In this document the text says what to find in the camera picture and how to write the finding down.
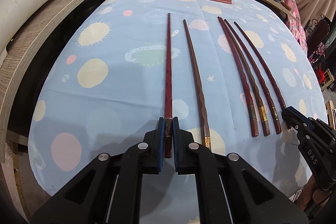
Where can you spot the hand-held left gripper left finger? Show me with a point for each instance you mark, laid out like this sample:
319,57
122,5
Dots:
160,145

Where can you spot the pink floral cloth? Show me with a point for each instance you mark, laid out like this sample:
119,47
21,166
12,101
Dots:
296,19

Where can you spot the dark red chopstick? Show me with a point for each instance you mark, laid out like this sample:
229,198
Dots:
275,119
252,119
168,69
262,62

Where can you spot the wooden stool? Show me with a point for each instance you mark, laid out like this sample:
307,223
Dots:
328,79

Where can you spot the dark metal chair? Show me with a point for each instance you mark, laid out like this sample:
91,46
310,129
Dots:
319,32

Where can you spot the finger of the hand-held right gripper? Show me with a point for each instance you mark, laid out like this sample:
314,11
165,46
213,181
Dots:
307,121
291,121

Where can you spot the brown chopstick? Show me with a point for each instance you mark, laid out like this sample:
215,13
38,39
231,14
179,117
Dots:
263,119
196,77

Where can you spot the blue dotted tablecloth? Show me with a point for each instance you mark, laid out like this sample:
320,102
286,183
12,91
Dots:
105,108

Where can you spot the grey wooden counter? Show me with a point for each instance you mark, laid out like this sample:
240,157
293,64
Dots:
31,43

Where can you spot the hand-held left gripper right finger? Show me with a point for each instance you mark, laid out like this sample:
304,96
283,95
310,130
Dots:
178,145

